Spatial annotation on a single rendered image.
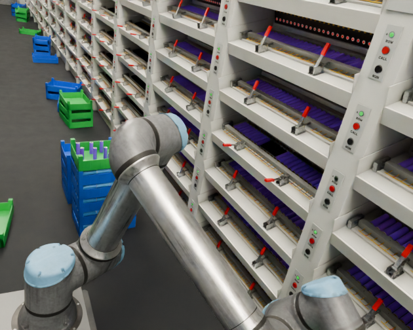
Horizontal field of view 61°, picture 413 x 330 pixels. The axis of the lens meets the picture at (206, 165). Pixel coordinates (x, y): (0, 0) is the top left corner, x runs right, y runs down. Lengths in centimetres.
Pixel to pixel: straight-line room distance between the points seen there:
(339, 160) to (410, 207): 21
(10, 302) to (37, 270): 31
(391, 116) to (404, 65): 11
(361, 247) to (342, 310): 26
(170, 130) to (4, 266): 119
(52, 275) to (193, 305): 69
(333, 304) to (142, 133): 57
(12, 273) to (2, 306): 34
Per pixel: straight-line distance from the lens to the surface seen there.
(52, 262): 125
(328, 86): 103
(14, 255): 192
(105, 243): 125
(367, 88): 95
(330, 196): 104
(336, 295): 84
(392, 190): 96
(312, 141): 110
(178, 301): 168
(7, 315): 149
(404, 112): 91
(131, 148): 82
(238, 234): 153
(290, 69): 114
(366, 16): 99
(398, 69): 91
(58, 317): 136
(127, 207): 110
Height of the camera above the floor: 127
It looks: 27 degrees down
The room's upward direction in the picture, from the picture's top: 10 degrees clockwise
